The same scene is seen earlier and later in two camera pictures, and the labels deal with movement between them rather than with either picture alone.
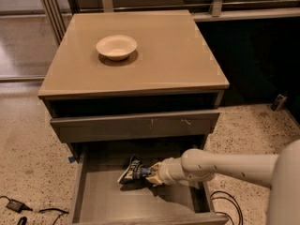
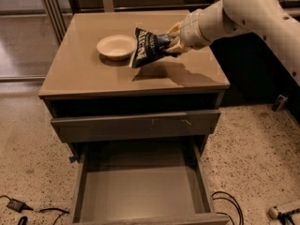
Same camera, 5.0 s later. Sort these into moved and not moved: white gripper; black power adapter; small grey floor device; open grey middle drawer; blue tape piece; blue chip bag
Moved: blue chip bag; white gripper
Not moved: blue tape piece; small grey floor device; black power adapter; open grey middle drawer
